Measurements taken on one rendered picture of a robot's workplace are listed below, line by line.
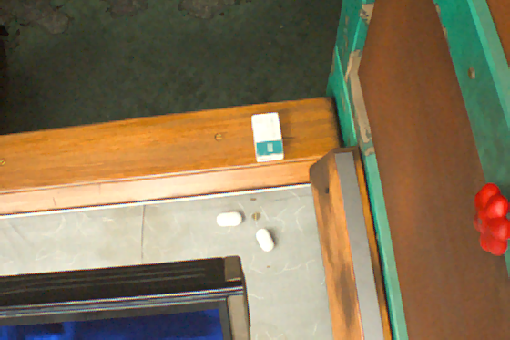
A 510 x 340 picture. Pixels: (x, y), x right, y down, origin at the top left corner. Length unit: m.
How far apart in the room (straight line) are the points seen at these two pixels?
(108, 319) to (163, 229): 0.40
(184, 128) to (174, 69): 0.94
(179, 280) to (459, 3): 0.29
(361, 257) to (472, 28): 0.40
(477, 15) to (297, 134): 0.53
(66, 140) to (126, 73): 0.95
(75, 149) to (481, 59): 0.65
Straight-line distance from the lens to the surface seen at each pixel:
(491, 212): 0.39
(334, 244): 0.81
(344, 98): 0.89
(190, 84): 1.84
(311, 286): 0.89
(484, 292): 0.51
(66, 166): 0.94
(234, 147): 0.92
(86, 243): 0.93
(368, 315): 0.76
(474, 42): 0.44
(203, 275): 0.52
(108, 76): 1.90
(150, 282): 0.53
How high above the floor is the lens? 1.61
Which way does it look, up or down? 66 degrees down
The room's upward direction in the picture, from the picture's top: straight up
